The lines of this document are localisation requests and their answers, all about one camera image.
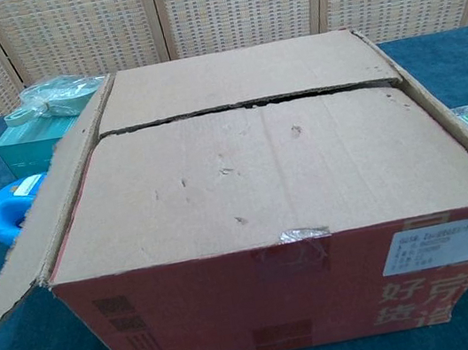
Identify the woven folding screen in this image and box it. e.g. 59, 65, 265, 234
0, 0, 468, 121

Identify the blue pump detergent bottle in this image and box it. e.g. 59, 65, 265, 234
0, 169, 59, 249

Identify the green scoop in plastic bag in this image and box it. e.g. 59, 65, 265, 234
0, 67, 114, 130

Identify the teal boxed item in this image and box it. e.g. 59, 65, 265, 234
0, 109, 94, 184

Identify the red taped cardboard box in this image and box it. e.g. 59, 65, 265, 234
0, 6, 468, 350

